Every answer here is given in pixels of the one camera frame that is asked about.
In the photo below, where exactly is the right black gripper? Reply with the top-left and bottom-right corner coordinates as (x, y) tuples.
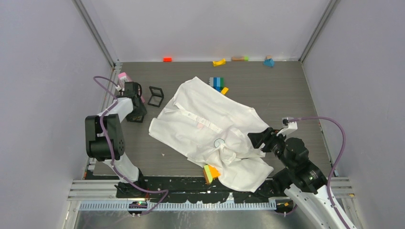
(247, 126), (294, 170)

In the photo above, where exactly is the black frame display box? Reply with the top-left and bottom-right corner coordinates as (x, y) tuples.
(148, 86), (164, 107)

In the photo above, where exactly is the white shirt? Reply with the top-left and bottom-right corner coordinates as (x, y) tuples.
(149, 77), (274, 191)

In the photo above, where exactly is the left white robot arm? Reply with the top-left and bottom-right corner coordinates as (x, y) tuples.
(85, 82), (147, 198)

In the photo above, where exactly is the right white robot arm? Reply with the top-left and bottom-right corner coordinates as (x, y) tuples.
(247, 127), (356, 229)

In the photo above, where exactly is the pink metronome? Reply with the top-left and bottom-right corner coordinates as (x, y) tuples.
(118, 72), (133, 88)

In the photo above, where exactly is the orange yellow block pile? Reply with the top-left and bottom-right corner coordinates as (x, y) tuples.
(203, 165), (221, 185)

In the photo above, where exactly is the small yellow block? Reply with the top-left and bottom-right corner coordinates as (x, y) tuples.
(221, 87), (229, 95)

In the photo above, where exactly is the grey blue green block stack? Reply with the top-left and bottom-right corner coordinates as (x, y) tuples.
(209, 77), (224, 92)

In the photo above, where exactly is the blue triangle block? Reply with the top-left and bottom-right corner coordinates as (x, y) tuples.
(263, 55), (275, 67)

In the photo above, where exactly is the tan and green block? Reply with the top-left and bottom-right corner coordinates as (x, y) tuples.
(231, 56), (249, 62)

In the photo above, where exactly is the yellow arch block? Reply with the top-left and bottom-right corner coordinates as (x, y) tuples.
(213, 58), (226, 67)

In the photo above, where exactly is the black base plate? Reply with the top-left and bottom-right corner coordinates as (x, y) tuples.
(115, 176), (304, 205)

